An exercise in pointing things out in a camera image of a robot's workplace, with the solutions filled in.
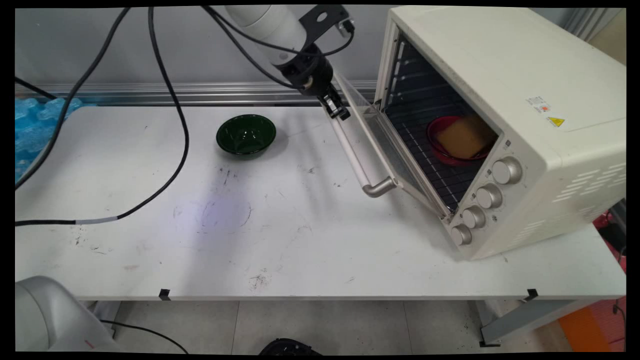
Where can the grey metal table leg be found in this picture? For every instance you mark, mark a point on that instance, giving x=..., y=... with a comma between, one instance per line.
x=530, y=320

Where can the yellow warning sticker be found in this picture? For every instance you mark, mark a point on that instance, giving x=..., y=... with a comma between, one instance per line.
x=556, y=122

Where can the white label sticker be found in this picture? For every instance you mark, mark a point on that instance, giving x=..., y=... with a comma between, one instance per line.
x=539, y=105

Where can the aluminium frame rail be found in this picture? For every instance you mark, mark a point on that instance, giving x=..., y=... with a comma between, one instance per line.
x=200, y=92

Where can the red objects beside table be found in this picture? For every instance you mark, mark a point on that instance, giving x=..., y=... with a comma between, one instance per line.
x=607, y=235

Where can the dark green bowl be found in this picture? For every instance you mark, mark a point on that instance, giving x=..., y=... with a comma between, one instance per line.
x=246, y=135

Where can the orange box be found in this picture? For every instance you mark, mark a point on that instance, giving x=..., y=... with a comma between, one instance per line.
x=585, y=330

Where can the red bowl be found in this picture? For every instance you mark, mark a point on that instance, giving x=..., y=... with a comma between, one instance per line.
x=440, y=150

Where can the black round floor object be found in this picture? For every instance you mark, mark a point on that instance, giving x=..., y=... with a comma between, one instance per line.
x=289, y=347

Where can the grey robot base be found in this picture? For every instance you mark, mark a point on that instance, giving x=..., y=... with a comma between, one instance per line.
x=50, y=315

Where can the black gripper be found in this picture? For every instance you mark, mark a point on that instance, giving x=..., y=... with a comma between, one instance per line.
x=310, y=72

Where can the black table edge clip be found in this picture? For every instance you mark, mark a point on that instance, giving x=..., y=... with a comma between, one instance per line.
x=531, y=294
x=164, y=294

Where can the large silver oven knob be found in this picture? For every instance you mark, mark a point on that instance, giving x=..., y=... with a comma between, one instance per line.
x=507, y=170

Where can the blue bubble foam sheet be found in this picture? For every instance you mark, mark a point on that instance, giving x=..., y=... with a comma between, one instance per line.
x=35, y=130

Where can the cream toaster oven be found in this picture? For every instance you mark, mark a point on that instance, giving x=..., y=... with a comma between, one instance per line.
x=500, y=65

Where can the tan bread slice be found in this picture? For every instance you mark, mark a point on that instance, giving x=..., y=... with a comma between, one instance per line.
x=465, y=137

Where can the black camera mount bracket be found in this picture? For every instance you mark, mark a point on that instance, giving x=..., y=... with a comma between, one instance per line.
x=332, y=15

